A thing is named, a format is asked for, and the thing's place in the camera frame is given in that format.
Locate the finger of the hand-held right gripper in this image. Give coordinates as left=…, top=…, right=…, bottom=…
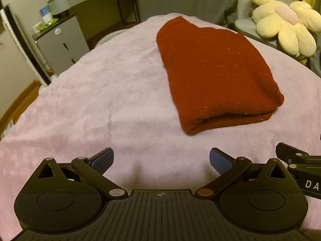
left=275, top=142, right=321, bottom=166

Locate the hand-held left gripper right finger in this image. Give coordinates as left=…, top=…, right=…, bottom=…
left=197, top=147, right=293, bottom=198

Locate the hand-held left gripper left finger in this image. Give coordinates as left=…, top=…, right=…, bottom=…
left=36, top=147, right=129, bottom=199

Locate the red knit cardigan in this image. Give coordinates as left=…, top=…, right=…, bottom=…
left=156, top=16, right=285, bottom=136

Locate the pink plush blanket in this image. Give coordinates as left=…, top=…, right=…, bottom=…
left=0, top=12, right=321, bottom=237

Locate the cream flower plush cushion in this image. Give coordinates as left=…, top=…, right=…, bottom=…
left=251, top=0, right=321, bottom=58

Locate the grey drawer cabinet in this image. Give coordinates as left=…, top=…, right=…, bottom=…
left=33, top=14, right=90, bottom=76

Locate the green packet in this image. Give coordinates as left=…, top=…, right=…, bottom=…
left=38, top=19, right=59, bottom=31

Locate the blue and white tissue pack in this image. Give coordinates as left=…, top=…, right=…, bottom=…
left=39, top=5, right=54, bottom=23

